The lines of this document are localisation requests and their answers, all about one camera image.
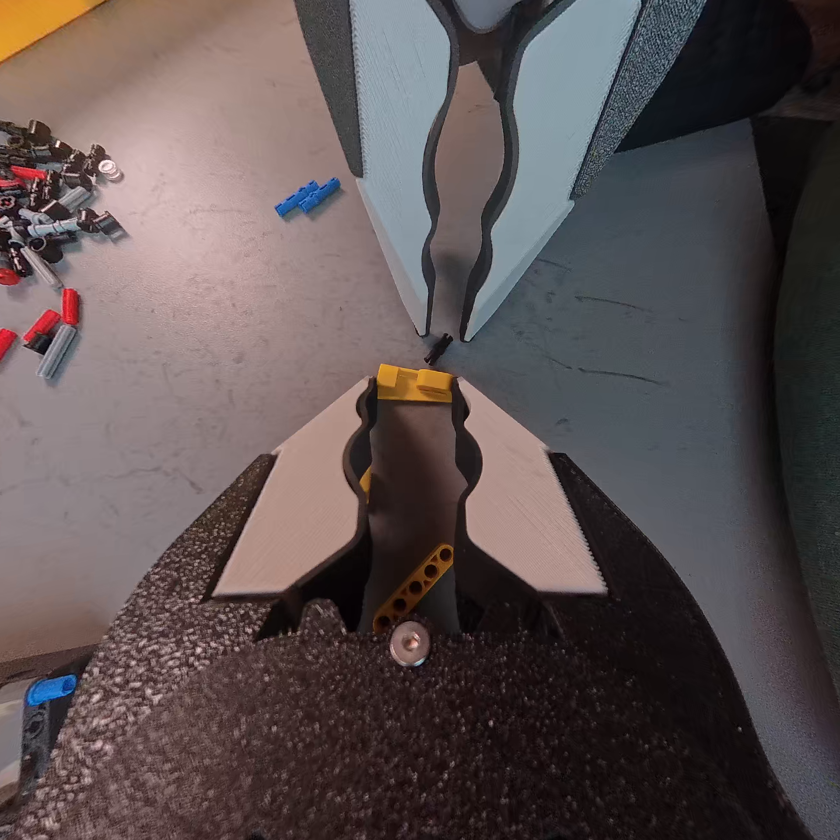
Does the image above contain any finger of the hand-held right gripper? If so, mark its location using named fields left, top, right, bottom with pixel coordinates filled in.
left=351, top=0, right=457, bottom=337
left=461, top=0, right=641, bottom=342

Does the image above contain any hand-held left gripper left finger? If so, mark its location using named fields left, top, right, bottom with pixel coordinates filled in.
left=213, top=377, right=378, bottom=599

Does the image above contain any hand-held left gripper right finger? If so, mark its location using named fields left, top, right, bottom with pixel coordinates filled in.
left=453, top=379, right=608, bottom=597

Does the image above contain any pile of small lego connectors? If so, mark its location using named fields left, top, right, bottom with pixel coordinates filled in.
left=0, top=118, right=126, bottom=382

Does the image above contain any yellow lego beam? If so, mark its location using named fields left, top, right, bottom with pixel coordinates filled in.
left=373, top=543, right=455, bottom=634

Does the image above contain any black and yellow lego assembly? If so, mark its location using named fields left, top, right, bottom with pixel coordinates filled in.
left=0, top=672, right=80, bottom=795

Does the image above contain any yellow plastic bin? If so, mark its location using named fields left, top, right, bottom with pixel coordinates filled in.
left=0, top=0, right=107, bottom=64

